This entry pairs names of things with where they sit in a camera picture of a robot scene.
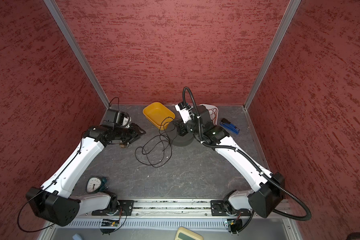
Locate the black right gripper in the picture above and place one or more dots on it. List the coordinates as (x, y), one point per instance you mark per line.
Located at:
(181, 126)

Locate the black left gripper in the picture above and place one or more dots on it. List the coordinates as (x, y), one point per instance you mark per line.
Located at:
(136, 132)

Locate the grey perforated cable spool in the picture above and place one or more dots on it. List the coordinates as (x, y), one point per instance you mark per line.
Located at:
(177, 140)

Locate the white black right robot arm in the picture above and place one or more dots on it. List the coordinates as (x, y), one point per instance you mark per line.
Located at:
(263, 197)

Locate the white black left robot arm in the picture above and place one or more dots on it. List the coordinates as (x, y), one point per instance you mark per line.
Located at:
(53, 201)

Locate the plaid fabric glasses case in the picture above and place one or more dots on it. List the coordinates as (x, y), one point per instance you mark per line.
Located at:
(123, 144)

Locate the yellow plastic tub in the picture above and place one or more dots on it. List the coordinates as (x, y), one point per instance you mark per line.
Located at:
(159, 115)

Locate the white plastic tray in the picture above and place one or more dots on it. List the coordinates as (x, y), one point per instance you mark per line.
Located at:
(213, 111)

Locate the blue stapler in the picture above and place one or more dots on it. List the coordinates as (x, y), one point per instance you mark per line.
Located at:
(229, 126)

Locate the beige device at bottom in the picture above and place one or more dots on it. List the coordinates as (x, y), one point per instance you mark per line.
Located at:
(185, 234)

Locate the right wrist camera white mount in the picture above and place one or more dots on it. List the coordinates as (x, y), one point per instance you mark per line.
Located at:
(185, 111)

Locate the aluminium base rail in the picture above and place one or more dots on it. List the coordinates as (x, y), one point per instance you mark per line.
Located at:
(161, 214)

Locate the aluminium corner post left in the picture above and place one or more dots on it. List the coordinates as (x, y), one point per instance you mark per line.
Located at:
(66, 31)

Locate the aluminium corner post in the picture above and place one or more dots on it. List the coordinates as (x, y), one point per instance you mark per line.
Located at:
(278, 37)
(66, 31)

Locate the aluminium corner post right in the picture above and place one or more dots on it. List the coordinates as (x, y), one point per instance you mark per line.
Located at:
(278, 37)

